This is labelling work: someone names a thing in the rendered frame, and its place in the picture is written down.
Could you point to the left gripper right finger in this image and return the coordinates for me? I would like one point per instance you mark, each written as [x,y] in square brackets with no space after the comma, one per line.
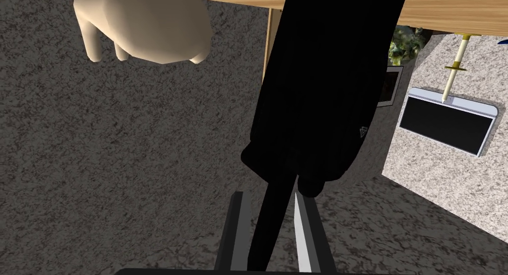
[311,243]

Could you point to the white-framed black screen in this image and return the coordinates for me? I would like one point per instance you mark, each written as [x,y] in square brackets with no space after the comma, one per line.
[446,124]

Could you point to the grey-framed dark picture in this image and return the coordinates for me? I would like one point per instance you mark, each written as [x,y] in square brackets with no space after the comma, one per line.
[391,86]

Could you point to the light wooden table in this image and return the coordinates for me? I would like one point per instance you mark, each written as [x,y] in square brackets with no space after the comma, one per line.
[444,11]

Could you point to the cream pole floor lamp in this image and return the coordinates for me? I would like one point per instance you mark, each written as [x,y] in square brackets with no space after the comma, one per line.
[456,62]

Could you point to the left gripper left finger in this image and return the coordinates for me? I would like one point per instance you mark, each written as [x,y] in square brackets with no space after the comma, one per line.
[238,235]

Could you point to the black paddle-shaped utensil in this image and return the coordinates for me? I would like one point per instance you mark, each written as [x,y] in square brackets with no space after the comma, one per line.
[325,88]

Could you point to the green leafy plant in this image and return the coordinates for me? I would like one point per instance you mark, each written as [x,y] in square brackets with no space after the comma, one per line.
[405,44]

